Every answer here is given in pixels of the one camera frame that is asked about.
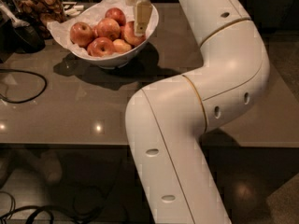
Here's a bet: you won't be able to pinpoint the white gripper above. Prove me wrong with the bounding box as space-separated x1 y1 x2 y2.
126 0 153 36

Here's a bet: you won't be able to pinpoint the red apple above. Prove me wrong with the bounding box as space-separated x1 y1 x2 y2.
105 7 126 26
96 18 121 41
70 22 94 48
87 37 115 57
123 21 146 47

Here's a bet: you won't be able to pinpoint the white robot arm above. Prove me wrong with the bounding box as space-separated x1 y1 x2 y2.
125 0 270 224

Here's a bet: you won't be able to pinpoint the red apple back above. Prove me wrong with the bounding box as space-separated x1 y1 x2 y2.
105 7 126 26

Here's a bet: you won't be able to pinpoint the small yellowish apple front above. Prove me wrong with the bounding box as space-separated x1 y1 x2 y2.
113 39 132 54

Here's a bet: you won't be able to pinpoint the small red apple hidden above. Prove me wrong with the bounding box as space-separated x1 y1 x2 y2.
93 26 98 38

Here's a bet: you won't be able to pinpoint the white bowl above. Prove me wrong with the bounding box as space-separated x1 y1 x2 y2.
59 0 160 70

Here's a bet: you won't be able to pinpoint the small white items behind bowl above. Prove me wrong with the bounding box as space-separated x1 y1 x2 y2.
64 3 84 17

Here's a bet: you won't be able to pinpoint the white paper liner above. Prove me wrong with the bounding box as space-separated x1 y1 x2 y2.
46 0 132 58

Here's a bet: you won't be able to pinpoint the glass jar of dried snacks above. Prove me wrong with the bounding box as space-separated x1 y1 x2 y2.
13 0 66 39

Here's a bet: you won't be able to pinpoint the black round appliance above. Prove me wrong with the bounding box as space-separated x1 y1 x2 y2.
8 25 45 53

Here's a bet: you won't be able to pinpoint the black cable on table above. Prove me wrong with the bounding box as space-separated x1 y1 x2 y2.
0 68 49 105

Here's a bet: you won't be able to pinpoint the black cables on floor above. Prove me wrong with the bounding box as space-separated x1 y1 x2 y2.
0 159 129 224

